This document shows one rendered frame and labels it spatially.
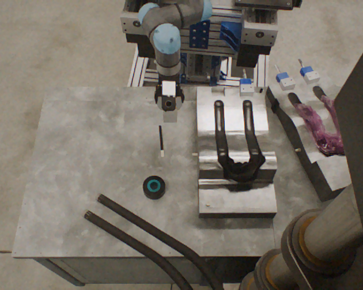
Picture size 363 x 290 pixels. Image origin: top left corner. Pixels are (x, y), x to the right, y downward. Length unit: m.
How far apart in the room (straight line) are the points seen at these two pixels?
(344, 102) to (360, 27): 2.94
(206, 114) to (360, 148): 1.15
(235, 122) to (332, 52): 1.69
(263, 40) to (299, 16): 1.58
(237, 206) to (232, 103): 0.40
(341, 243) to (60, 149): 1.20
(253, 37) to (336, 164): 0.60
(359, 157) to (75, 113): 1.37
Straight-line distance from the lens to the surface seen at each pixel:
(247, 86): 1.50
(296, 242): 0.59
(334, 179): 1.39
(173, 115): 1.37
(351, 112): 0.33
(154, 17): 1.18
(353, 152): 0.33
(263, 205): 1.33
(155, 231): 1.25
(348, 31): 3.21
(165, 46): 1.10
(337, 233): 0.49
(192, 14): 1.22
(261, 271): 0.83
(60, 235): 1.40
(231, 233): 1.35
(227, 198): 1.32
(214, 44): 1.84
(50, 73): 2.84
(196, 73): 2.23
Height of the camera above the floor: 2.09
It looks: 61 degrees down
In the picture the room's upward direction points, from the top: straight up
